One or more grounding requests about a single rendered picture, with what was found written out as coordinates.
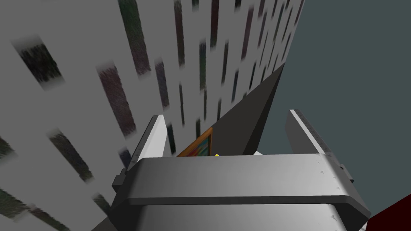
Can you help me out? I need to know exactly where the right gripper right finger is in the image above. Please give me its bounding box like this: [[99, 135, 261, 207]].
[[285, 109, 342, 167]]

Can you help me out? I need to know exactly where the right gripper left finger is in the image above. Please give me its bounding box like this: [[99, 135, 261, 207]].
[[127, 114, 169, 171]]

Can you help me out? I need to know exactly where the wooden framed colourful picture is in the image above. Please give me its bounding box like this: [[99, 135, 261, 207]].
[[176, 127, 214, 158]]

